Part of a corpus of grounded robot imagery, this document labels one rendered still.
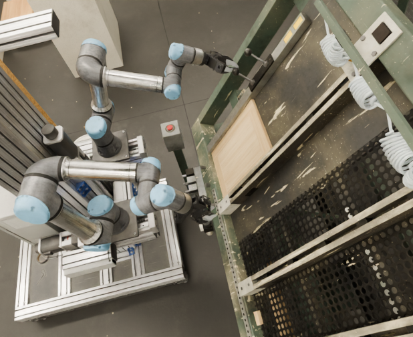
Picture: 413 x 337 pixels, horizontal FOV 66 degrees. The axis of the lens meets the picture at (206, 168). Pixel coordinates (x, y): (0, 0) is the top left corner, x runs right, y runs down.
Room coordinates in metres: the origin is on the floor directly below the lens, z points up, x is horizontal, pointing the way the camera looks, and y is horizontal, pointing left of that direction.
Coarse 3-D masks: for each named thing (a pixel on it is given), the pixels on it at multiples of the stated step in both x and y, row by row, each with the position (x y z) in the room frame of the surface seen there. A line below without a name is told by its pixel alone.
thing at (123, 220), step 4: (120, 208) 0.76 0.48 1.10; (120, 212) 0.73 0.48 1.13; (124, 212) 0.74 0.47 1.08; (120, 216) 0.71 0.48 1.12; (124, 216) 0.72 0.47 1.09; (128, 216) 0.73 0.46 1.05; (116, 220) 0.68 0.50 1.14; (120, 220) 0.69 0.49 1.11; (124, 220) 0.70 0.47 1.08; (128, 220) 0.71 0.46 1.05; (116, 224) 0.67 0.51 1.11; (120, 224) 0.68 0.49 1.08; (124, 224) 0.68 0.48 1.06; (116, 228) 0.66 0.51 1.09; (120, 228) 0.66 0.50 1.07; (124, 228) 0.67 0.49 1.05; (112, 232) 0.65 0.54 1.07; (116, 232) 0.65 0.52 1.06; (120, 232) 0.65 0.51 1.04
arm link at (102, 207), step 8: (96, 200) 0.75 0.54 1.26; (104, 200) 0.74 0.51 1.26; (112, 200) 0.75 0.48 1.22; (88, 208) 0.71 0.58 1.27; (96, 208) 0.70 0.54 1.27; (104, 208) 0.69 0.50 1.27; (112, 208) 0.70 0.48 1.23; (96, 216) 0.67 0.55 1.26; (104, 216) 0.66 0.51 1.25; (112, 216) 0.67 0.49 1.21
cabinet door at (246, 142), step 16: (256, 112) 1.02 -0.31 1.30; (240, 128) 1.04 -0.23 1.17; (256, 128) 0.94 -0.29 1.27; (224, 144) 1.06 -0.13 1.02; (240, 144) 0.96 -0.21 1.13; (256, 144) 0.87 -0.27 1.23; (224, 160) 0.98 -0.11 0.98; (240, 160) 0.88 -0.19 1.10; (256, 160) 0.80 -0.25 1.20; (224, 176) 0.90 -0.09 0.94; (240, 176) 0.81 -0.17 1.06; (224, 192) 0.81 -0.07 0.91
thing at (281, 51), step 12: (300, 24) 1.12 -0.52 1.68; (300, 36) 1.12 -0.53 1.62; (276, 48) 1.16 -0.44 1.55; (288, 48) 1.12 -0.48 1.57; (276, 60) 1.12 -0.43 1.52; (264, 84) 1.12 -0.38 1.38; (252, 96) 1.12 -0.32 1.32; (240, 108) 1.11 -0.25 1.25; (228, 120) 1.14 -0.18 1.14; (216, 144) 1.11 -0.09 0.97
